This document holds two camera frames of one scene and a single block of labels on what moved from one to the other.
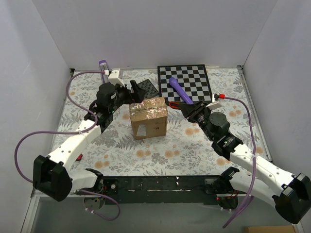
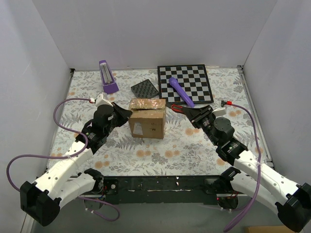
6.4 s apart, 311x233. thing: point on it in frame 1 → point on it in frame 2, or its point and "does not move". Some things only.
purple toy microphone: x=174 y=82 does not move
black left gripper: x=131 y=92 → x=116 y=115
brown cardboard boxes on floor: x=270 y=229 does not move
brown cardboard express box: x=149 y=117 does not move
